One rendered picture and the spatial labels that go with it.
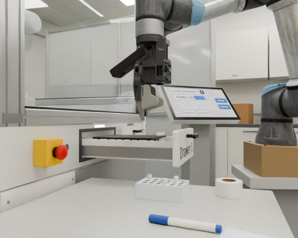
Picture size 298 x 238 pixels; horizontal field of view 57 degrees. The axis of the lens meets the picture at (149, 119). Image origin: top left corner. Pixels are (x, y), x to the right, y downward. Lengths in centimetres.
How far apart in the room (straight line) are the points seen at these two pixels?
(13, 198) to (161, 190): 35
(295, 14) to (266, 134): 43
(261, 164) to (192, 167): 91
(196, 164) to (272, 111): 90
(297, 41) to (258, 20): 377
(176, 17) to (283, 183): 66
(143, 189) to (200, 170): 124
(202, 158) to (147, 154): 110
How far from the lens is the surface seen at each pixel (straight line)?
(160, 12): 75
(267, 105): 115
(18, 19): 79
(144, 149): 87
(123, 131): 124
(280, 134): 113
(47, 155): 75
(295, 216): 117
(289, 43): 105
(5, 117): 71
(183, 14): 79
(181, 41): 278
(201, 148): 193
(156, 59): 72
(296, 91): 105
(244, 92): 458
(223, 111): 194
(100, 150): 94
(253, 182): 104
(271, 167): 106
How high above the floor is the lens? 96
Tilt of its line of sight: level
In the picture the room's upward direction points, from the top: straight up
